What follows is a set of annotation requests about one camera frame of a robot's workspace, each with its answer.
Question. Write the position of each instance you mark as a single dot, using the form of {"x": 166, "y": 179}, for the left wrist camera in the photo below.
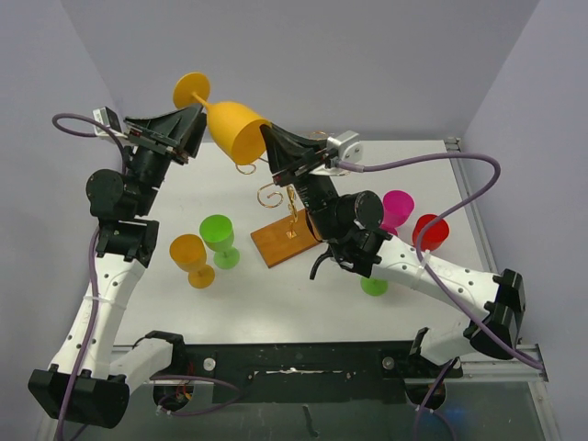
{"x": 109, "y": 118}

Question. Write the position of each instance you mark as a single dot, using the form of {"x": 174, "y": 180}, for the gold wire glass rack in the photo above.
{"x": 277, "y": 197}

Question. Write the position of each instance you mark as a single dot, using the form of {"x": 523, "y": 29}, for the magenta wine glass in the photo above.
{"x": 397, "y": 209}

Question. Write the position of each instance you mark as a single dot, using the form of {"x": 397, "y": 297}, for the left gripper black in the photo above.
{"x": 168, "y": 130}

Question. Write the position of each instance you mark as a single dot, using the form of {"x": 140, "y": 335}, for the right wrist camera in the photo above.
{"x": 349, "y": 149}

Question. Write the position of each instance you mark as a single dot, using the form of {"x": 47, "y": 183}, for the orange wine glass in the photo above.
{"x": 233, "y": 126}
{"x": 189, "y": 254}

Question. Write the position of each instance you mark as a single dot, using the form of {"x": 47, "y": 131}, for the black base frame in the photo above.
{"x": 390, "y": 372}

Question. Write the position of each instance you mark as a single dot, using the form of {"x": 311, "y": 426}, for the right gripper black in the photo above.
{"x": 298, "y": 163}

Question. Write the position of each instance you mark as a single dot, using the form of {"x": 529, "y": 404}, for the wooden rack base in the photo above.
{"x": 285, "y": 238}

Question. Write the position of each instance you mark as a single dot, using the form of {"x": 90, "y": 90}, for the green wine glass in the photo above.
{"x": 217, "y": 233}
{"x": 374, "y": 287}

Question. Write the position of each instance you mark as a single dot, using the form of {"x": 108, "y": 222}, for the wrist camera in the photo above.
{"x": 109, "y": 118}
{"x": 349, "y": 149}

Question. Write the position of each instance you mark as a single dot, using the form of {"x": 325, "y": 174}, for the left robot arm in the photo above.
{"x": 82, "y": 384}

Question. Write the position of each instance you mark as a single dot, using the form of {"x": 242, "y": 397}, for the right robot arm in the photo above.
{"x": 493, "y": 305}

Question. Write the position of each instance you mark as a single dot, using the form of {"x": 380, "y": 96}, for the red wine glass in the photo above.
{"x": 434, "y": 236}

